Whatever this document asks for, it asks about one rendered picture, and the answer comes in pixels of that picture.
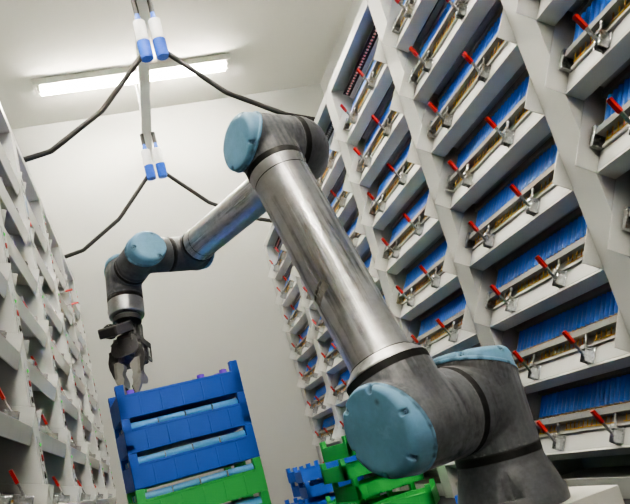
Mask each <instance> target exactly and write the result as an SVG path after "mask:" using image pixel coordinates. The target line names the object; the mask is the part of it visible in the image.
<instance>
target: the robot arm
mask: <svg viewBox="0 0 630 504"><path fill-rule="evenodd" d="M223 154H224V159H225V162H226V165H227V166H228V168H229V169H230V170H232V171H234V172H236V173H242V172H243V173H245V174H246V176H247V178H248V179H247V180H246V181H244V182H243V183H242V184H241V185H240V186H239V187H238V188H236V189H235V190H234V191H233V192H232V193H231V194H230V195H229V196H227V197H226V198H225V199H224V200H223V201H222V202H221V203H220V204H218V205H217V206H216V207H215V208H214V209H213V210H212V211H210V212H209V213H208V214H207V215H206V216H205V217H204V218H203V219H201V220H200V221H199V222H198V223H197V224H196V225H195V226H194V227H192V228H191V229H189V230H188V231H186V232H185V233H184V234H183V235H182V236H179V237H160V236H159V235H158V234H156V233H154V232H151V231H141V232H138V233H136V234H135V235H134V236H133V237H132V238H130V239H129V240H128V242H127V243H126V245H125V247H124V249H123V250H122V252H121V253H118V254H115V255H113V256H112V257H110V258H108V260H107V261H106V263H105V268H104V276H105V281H106V294H107V305H108V311H107V314H108V317H109V320H110V321H111V322H112V323H113V324H107V325H106V326H104V327H103V328H102V329H99V330H98V335H99V339H100V340H102V339H109V340H111V339H114V338H115V337H116V336H117V335H120V334H121V335H120V336H117V339H116V340H113V343H112V345H111V346H110V347H112V348H111V352H110V353H109V361H108V365H109V370H110V372H111V374H112V376H113V378H114V380H115V382H116V384H117V386H119V385H123V388H124V393H125V395H127V391H128V390H129V389H130V381H129V380H128V378H127V376H126V373H127V370H129V369H132V371H133V375H132V378H133V385H132V387H133V390H134V393H136V392H140V390H141V387H142V384H147V383H148V377H147V375H146V374H145V372H144V365H145V364H148V363H149V361H150V362H153V359H152V350H151V343H149V342H148V341H147V340H146V339H144V335H143V326H142V324H141V323H142V319H143V318H144V316H145V309H144V300H143V292H142V283H143V282H144V281H145V280H146V278H147V277H148V276H149V275H150V274H151V273H163V272H175V271H189V270H193V271H199V270H202V269H206V268H208V267H209V266H210V265H211V264H212V262H213V260H214V256H215V252H216V251H218V250H219V249H220V248H221V247H223V246H224V245H225V244H227V243H228V242H229V241H230V240H232V239H233V238H234V237H235V236H237V235H238V234H239V233H240V232H242V231H243V230H244V229H245V228H247V227H248V226H249V225H250V224H252V223H253V222H254V221H255V220H257V219H258V218H259V217H260V216H262V215H263V214H264V213H265V212H267V214H268V216H269V217H270V219H271V221H272V223H273V225H274V227H275V229H276V231H277V233H278V235H279V237H280V239H281V241H282V243H283V244H284V246H285V248H286V250H287V252H288V254H289V256H290V258H291V260H292V262H293V264H294V266H295V268H296V270H297V272H298V273H299V275H300V277H301V279H302V281H303V283H304V285H305V287H306V289H307V291H308V293H309V295H310V297H311V299H312V300H313V302H314V304H315V306H316V308H317V310H318V312H319V314H320V316H321V318H322V320H323V322H324V324H325V326H326V328H327V329H328V331H329V333H330V335H331V337H332V339H333V341H334V343H335V345H336V347H337V349H338V351H339V353H340V355H341V356H342V358H343V360H344V362H345V364H346V366H347V368H348V370H349V372H350V378H349V381H348V384H347V387H346V392H347V394H348V396H349V398H348V400H347V402H346V405H345V407H346V408H347V409H346V411H345V412H344V415H343V422H344V430H345V434H346V438H347V441H348V443H349V446H350V448H351V450H352V451H355V453H356V458H357V459H358V460H359V461H360V462H361V464H362V465H363V466H364V467H366V468H367V469H368V470H369V471H371V472H372V473H374V474H376V475H378V476H381V477H384V478H389V479H399V478H404V477H411V476H417V475H420V474H422V473H424V472H426V471H428V470H431V469H434V468H437V467H439V466H442V465H445V464H448V463H450V462H453V461H455V465H456V468H457V472H458V504H561V503H563V502H565V501H567V500H568V499H569V498H570V497H571V494H570V491H569V488H568V485H567V483H566V481H565V480H564V479H562V477H561V476H560V474H559V473H558V471H557V470H556V468H555V467H554V465H553V464H552V463H551V461H550V460H549V458H548V457H547V456H546V454H545V452H544V450H543V447H542V444H541V441H540V438H539V434H538V431H537V428H536V425H535V422H534V419H533V416H532V413H531V410H530V406H529V403H528V400H527V397H526V394H525V391H524V388H523V385H522V381H521V378H520V375H519V372H518V367H517V365H516V364H515V362H514V359H513V357H512V354H511V352H510V350H509V349H508V348H507V347H505V346H502V345H495V346H494V345H491V346H483V347H477V348H471V349H466V350H463V351H460V352H453V353H449V354H446V355H442V356H439V357H436V358H434V359H432V357H431V356H430V354H429V352H428V351H427V349H426V348H425V347H424V346H421V345H417V344H413V343H410V342H409V341H408V340H407V338H406V336H405V334H404V333H403V331H402V329H401V327H400V326H399V324H398V322H397V320H396V319H395V317H394V315H393V313H392V312H391V310H390V308H389V306H388V305H387V303H386V301H385V299H384V298H383V296H382V294H381V292H380V291H379V289H378V287H377V285H376V284H375V282H374V280H373V278H372V276H371V275H370V273H369V271H368V269H367V268H366V266H365V264H364V262H363V261H362V259H361V257H360V255H359V254H358V252H357V250H356V248H355V247H354V245H353V243H352V241H351V240H350V238H349V236H348V234H347V233H346V231H345V229H344V227H343V226H342V224H341V222H340V220H339V219H338V217H337V215H336V213H335V212H334V210H333V208H332V206H331V205H330V203H329V201H328V199H327V198H326V196H325V194H324V192H323V191H322V189H321V187H320V185H319V184H318V182H317V180H318V179H319V178H320V177H321V176H322V174H323V173H324V171H325V170H326V168H327V165H328V162H329V157H330V147H329V143H328V139H327V137H326V135H325V133H324V131H323V130H322V129H321V128H320V126H319V125H317V124H316V123H315V122H314V121H312V120H310V119H308V118H306V117H303V116H296V115H295V116H292V115H282V114H272V113H261V112H259V111H254V112H241V113H239V114H237V115H236V116H235V117H234V118H233V119H232V120H231V121H230V123H229V125H228V127H227V130H226V133H225V136H224V143H223ZM148 348H150V356H151V357H150V356H149V351H148ZM148 360H149V361H148Z"/></svg>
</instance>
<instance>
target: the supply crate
mask: <svg viewBox="0 0 630 504"><path fill-rule="evenodd" d="M228 368H229V372H224V373H220V374H216V375H211V376H207V377H202V378H198V379H193V380H189V381H185V382H180V383H176V384H171V385H167V386H162V387H158V388H153V389H149V390H145V391H140V392H136V393H131V394H127V395H125V393H124V388H123V385H119V386H115V387H114V392H115V397H112V398H108V404H109V409H110V414H111V419H112V424H113V429H114V430H115V429H118V428H122V427H121V420H125V419H130V422H131V423H134V422H138V421H142V420H146V419H150V418H154V417H158V416H163V415H167V414H171V413H175V412H179V411H183V410H188V409H192V408H196V407H200V406H204V405H208V404H212V403H217V402H221V401H225V400H229V399H233V398H234V397H235V394H236V393H238V392H242V391H244V388H243V384H242V380H241V376H240V372H239V368H238V364H237V360H232V361H229V362H228Z"/></svg>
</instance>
